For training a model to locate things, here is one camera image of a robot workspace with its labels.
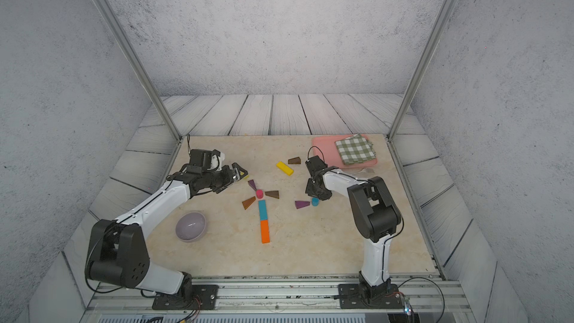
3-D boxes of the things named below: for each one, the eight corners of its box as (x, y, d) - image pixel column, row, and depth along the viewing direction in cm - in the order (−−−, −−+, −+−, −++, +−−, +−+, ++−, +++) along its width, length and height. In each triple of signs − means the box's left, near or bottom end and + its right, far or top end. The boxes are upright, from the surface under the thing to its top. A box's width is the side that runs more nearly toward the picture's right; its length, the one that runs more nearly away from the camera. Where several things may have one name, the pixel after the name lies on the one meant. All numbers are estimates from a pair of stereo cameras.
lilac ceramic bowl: (177, 245, 87) (170, 239, 82) (186, 218, 94) (180, 211, 89) (204, 245, 87) (199, 239, 82) (211, 218, 94) (207, 211, 89)
